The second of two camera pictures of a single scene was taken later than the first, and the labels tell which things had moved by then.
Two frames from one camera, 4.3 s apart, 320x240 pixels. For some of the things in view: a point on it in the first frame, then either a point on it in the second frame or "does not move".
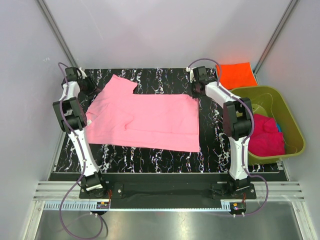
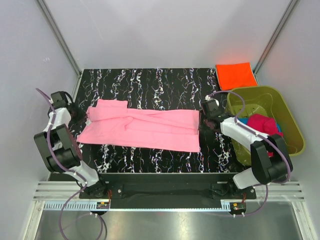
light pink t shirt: [117, 117] does not move
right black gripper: [197, 95] → [203, 115]
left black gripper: [93, 89] → [82, 114]
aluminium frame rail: [54, 191] does not move
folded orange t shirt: [236, 75] does not move
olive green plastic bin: [272, 103] does not move
